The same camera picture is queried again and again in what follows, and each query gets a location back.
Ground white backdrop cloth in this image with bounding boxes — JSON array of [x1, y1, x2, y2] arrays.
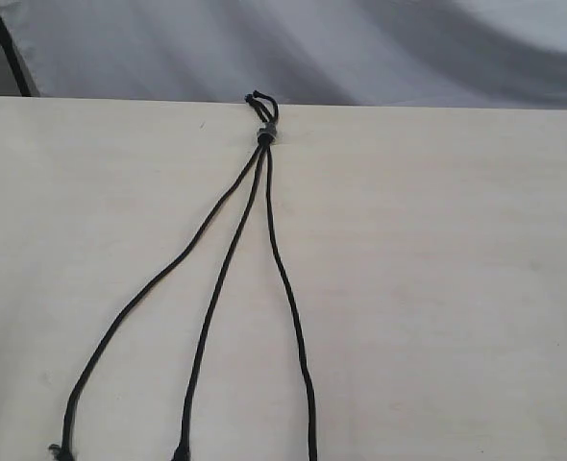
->
[[0, 1, 567, 108]]

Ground black stand pole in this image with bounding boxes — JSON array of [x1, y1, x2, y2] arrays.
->
[[0, 14, 32, 97]]

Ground grey metal cable clamp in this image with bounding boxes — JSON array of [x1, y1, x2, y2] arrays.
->
[[257, 123, 277, 146]]

